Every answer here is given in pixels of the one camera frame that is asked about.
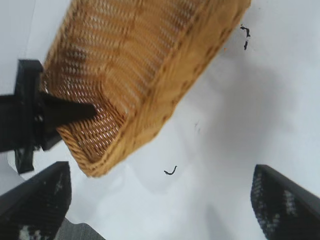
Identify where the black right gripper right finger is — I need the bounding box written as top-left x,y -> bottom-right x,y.
250,163 -> 320,240

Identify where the brown wicker basket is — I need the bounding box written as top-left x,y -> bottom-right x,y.
39,0 -> 252,179

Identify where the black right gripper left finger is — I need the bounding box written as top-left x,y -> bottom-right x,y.
0,161 -> 73,240

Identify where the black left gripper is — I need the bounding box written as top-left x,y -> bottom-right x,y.
0,59 -> 96,174

